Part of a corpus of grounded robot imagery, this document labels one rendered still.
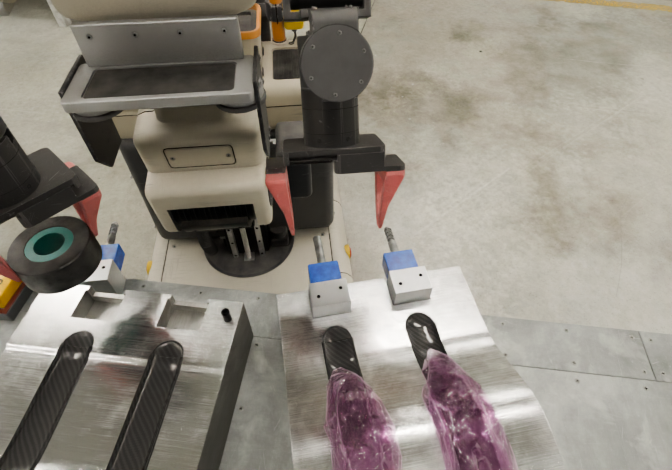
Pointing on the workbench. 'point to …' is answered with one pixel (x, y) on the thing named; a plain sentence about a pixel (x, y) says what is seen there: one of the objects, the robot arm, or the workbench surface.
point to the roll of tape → (55, 254)
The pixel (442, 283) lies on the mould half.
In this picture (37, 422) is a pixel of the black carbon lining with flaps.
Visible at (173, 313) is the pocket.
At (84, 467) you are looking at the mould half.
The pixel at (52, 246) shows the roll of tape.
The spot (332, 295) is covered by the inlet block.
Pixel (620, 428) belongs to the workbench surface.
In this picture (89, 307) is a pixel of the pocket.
